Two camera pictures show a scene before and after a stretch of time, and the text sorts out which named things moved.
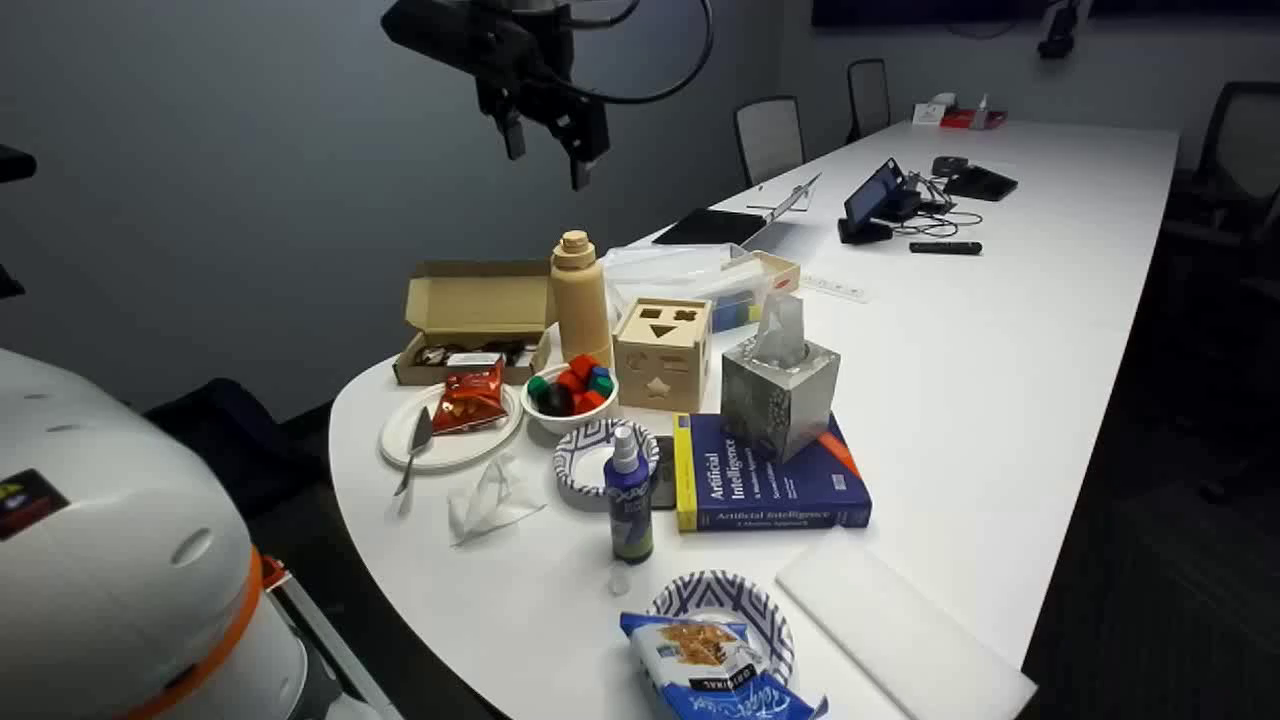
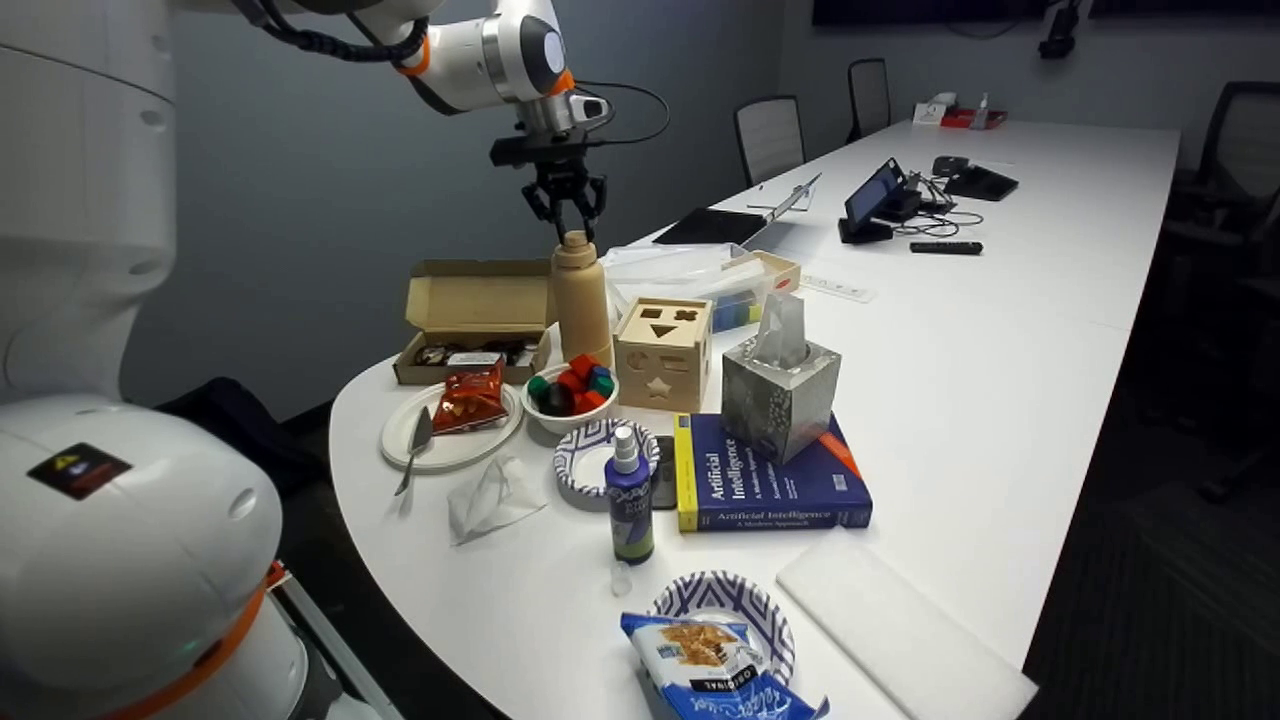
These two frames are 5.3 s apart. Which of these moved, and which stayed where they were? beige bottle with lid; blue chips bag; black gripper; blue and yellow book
Moved: black gripper
Stayed: beige bottle with lid; blue and yellow book; blue chips bag
